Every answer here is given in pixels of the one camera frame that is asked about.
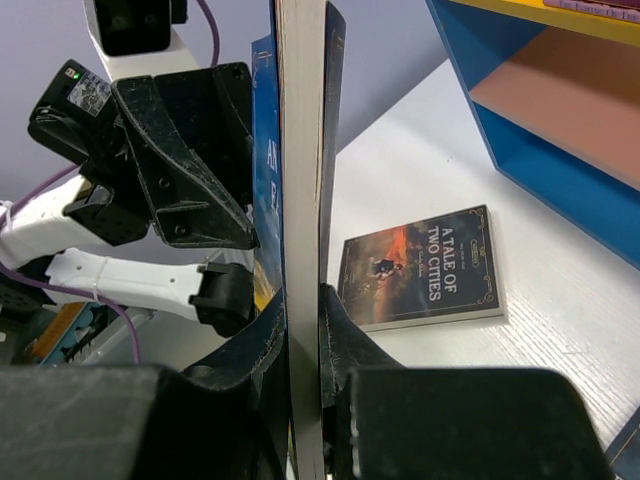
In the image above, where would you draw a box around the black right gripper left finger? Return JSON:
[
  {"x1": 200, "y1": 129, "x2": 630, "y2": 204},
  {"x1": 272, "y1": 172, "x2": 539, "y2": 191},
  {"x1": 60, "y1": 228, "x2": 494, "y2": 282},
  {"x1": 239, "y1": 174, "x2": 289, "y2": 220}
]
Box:
[{"x1": 1, "y1": 295, "x2": 290, "y2": 479}]

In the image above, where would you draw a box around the Tale of Two Cities book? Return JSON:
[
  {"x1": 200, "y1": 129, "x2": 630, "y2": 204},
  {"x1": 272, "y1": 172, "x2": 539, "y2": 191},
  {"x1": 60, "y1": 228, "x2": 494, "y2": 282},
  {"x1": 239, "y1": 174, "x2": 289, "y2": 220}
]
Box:
[{"x1": 337, "y1": 204, "x2": 505, "y2": 332}]

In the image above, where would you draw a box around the pink red spine book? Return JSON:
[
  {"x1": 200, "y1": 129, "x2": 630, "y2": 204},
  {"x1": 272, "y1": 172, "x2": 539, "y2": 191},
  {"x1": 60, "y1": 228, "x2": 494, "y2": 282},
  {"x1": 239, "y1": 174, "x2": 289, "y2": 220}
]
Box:
[{"x1": 543, "y1": 0, "x2": 639, "y2": 24}]

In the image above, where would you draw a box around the Nineteen Eighty-Four dark book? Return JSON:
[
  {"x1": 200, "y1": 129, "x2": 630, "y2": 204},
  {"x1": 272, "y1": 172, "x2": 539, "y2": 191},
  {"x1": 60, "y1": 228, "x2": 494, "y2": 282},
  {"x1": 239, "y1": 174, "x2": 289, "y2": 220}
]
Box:
[{"x1": 605, "y1": 408, "x2": 640, "y2": 480}]

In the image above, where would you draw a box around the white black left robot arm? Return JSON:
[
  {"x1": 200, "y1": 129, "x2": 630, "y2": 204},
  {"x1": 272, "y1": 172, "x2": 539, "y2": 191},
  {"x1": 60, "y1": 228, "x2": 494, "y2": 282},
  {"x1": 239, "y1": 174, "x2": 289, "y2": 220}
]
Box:
[{"x1": 1, "y1": 60, "x2": 258, "y2": 338}]

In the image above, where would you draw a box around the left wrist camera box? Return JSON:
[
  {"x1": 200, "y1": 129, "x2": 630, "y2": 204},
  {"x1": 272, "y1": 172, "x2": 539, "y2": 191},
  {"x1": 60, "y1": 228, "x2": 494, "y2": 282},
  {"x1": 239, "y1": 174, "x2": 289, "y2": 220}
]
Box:
[{"x1": 83, "y1": 0, "x2": 198, "y2": 81}]

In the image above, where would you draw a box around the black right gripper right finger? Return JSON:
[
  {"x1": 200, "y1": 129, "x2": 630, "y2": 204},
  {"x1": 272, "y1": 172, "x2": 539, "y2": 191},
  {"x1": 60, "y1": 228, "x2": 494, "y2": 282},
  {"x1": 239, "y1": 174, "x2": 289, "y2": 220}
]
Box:
[{"x1": 318, "y1": 284, "x2": 613, "y2": 479}]

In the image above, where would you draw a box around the blue yellow wooden bookshelf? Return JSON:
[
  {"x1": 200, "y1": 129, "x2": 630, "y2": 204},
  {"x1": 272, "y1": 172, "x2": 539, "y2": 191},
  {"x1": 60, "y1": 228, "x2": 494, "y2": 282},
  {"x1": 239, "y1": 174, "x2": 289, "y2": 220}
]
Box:
[{"x1": 428, "y1": 1, "x2": 639, "y2": 264}]

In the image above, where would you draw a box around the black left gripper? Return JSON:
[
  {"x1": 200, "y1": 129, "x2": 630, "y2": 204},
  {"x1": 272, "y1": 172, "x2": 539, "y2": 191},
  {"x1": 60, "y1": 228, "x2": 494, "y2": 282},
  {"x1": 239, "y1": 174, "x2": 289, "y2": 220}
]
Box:
[{"x1": 27, "y1": 59, "x2": 257, "y2": 249}]

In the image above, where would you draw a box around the Animal Farm blue book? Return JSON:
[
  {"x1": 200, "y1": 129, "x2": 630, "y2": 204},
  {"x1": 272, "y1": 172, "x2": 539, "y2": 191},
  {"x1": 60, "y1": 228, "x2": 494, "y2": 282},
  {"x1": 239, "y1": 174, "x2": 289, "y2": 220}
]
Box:
[{"x1": 251, "y1": 1, "x2": 346, "y2": 479}]

